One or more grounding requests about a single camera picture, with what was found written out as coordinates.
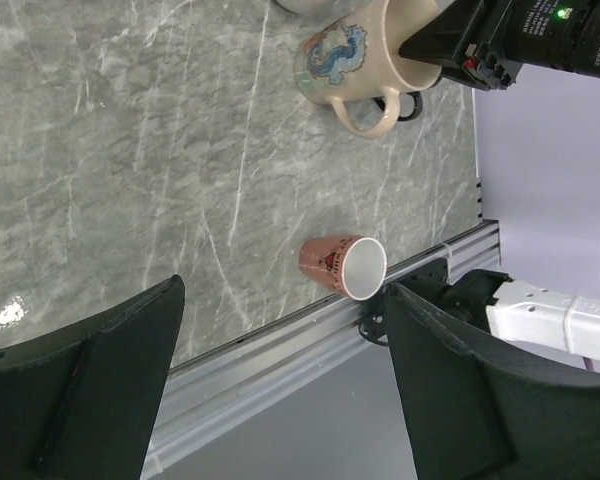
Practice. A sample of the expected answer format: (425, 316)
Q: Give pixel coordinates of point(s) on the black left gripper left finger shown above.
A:
(81, 402)

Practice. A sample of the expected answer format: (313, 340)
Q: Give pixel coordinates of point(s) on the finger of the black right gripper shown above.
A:
(444, 40)

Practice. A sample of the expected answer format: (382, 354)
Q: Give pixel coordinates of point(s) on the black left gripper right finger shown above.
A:
(476, 407)

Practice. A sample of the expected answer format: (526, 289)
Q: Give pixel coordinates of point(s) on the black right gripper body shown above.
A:
(500, 37)

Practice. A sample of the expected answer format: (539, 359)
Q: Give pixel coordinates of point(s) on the tall beige dragon mug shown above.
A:
(356, 58)

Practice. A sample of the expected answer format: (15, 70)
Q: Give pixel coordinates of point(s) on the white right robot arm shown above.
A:
(512, 310)

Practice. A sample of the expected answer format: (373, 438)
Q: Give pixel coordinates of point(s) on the aluminium front rail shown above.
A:
(212, 394)

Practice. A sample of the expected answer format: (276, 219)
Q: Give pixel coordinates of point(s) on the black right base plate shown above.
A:
(429, 281)

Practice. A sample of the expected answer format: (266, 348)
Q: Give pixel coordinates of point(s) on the pink cup with red handle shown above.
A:
(351, 266)

